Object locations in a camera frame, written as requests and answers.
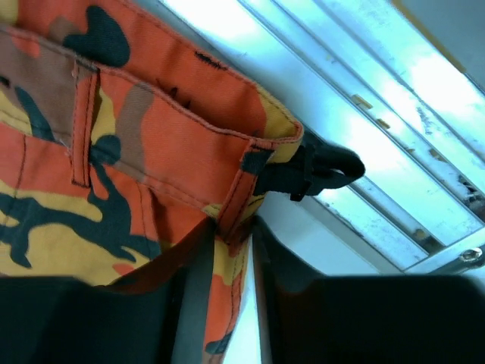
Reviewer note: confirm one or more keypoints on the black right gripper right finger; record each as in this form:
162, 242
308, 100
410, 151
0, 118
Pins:
305, 316

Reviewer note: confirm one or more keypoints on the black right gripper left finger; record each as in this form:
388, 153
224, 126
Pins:
155, 314

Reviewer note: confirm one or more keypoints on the orange camouflage trousers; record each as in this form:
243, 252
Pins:
119, 136

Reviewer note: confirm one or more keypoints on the aluminium side rail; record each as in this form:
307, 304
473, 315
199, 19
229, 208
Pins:
356, 74

